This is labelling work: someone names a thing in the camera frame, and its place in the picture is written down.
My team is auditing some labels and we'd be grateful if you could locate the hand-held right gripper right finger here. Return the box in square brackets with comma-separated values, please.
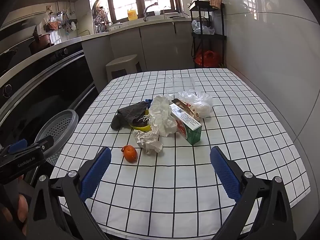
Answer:
[210, 146, 297, 240]

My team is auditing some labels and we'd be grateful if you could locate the dark grey cloth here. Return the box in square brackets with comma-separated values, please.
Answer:
[111, 101, 150, 131]

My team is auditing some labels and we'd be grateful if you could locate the white tissue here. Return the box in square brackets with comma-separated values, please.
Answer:
[132, 130, 163, 155]

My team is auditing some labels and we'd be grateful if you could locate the clear bag on rack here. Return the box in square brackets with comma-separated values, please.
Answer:
[191, 20, 215, 35]

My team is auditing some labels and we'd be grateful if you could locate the printed snack wrapper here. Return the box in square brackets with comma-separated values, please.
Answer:
[172, 98, 202, 120]

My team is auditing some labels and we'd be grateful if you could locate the person's left hand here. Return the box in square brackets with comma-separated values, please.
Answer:
[1, 194, 29, 237]

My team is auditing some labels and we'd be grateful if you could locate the white paper towel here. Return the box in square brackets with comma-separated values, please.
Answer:
[149, 95, 178, 137]

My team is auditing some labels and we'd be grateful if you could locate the metal dish drying rack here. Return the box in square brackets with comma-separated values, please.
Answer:
[91, 0, 113, 33]

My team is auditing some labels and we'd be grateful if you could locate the copper pot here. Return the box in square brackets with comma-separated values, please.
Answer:
[28, 32, 55, 55]

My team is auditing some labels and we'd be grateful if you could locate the black built-in stove unit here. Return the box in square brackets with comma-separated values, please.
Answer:
[0, 41, 97, 160]

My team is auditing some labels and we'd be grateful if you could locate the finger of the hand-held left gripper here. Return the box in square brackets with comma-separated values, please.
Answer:
[8, 139, 28, 154]
[25, 135, 55, 151]

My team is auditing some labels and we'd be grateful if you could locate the wall utensil rail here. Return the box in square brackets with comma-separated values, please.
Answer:
[44, 10, 78, 32]

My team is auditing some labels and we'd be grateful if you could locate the beige plastic stool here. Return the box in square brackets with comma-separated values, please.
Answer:
[105, 54, 142, 83]

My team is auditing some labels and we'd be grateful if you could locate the orange peel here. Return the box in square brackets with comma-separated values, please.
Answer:
[121, 145, 138, 163]

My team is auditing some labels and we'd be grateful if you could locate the red plastic bag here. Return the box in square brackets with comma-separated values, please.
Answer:
[194, 50, 222, 68]

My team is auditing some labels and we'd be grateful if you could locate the grey perforated plastic basket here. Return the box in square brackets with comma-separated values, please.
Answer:
[34, 109, 79, 166]

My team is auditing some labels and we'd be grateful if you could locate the chrome kitchen faucet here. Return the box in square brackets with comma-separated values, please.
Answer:
[143, 2, 159, 22]

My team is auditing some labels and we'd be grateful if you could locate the clear plastic bag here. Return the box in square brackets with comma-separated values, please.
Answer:
[179, 90, 213, 118]

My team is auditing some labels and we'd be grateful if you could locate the yellow plastic lid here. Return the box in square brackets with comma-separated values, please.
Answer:
[130, 109, 152, 132]

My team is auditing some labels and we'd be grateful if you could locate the clear plastic container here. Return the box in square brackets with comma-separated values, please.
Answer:
[165, 76, 195, 99]

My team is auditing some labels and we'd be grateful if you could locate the green and red carton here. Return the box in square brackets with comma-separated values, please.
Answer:
[171, 102, 202, 145]

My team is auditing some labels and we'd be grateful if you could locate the beige kitchen cabinet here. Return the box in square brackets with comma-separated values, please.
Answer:
[81, 19, 196, 82]

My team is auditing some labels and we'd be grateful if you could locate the black metal shelf rack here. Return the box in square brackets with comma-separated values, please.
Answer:
[189, 0, 227, 68]

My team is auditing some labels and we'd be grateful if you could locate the white black-checked tablecloth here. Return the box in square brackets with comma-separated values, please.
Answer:
[50, 68, 310, 236]

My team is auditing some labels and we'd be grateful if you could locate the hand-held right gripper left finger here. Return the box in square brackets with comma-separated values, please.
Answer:
[26, 147, 112, 240]

